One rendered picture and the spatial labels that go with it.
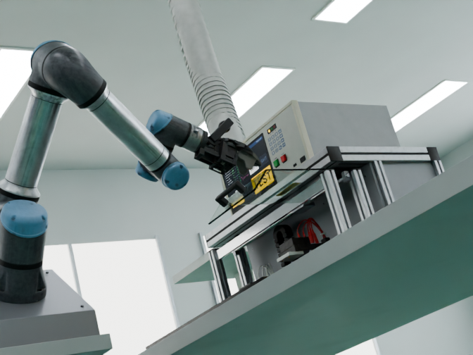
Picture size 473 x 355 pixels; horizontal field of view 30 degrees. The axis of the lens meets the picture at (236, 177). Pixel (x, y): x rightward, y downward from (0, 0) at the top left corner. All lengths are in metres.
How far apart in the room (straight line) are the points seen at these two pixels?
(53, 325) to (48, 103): 0.57
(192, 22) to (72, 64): 2.37
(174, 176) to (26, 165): 0.39
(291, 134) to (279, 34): 3.97
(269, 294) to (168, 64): 4.58
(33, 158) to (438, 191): 1.13
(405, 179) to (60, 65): 1.04
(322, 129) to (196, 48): 1.93
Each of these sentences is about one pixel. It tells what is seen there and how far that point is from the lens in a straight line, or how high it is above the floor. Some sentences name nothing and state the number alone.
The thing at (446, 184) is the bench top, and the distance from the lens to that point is 1.66.
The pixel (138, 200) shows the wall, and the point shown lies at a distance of 8.13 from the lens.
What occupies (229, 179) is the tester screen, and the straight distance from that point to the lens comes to 2.87.
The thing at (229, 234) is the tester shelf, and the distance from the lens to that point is 2.85.
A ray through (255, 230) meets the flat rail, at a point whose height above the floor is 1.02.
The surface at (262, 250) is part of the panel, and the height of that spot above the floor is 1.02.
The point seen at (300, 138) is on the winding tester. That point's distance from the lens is 2.58.
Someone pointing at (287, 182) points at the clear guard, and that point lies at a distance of 2.47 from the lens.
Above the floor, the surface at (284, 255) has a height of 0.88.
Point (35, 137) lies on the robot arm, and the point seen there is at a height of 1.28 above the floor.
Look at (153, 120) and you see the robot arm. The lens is 2.46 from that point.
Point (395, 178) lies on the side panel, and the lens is 2.59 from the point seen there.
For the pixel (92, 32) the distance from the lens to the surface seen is 5.94.
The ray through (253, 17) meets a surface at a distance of 6.24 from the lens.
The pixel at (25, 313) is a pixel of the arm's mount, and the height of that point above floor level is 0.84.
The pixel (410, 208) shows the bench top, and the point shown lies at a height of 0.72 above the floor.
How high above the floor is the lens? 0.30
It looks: 19 degrees up
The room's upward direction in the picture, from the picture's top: 15 degrees counter-clockwise
